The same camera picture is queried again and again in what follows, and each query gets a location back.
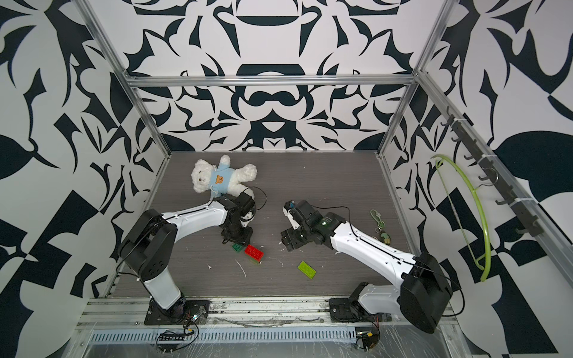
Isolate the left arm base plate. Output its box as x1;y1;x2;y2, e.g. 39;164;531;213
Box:
144;298;211;326

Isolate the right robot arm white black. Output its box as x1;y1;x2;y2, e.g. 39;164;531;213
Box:
281;201;453;334

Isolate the white teddy bear blue shirt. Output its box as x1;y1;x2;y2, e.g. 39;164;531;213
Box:
191;155;258;200

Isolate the black connector box right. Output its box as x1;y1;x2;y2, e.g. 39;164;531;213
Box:
355;331;380;351

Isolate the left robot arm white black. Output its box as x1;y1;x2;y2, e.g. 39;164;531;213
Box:
118;193;257;318

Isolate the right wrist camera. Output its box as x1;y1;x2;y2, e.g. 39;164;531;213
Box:
283;201;300;230

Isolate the black connector box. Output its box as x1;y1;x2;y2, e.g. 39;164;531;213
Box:
156;331;187;344
355;331;380;351

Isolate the green plastic hanger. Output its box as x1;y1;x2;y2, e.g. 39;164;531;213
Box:
431;154;492;283

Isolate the lime long lego brick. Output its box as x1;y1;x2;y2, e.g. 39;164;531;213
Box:
297;261;316;280

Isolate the black connector box left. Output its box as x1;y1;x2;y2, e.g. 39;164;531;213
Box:
156;331;187;344

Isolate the red lego brick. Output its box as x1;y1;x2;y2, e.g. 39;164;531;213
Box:
244;245;264;263

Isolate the black wall hook rail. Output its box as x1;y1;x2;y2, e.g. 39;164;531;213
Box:
442;107;545;237

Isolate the green keychain with charm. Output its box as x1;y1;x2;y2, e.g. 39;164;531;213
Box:
370;209;391;246

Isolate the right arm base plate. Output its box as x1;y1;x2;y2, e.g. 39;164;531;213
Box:
328;298;392;323

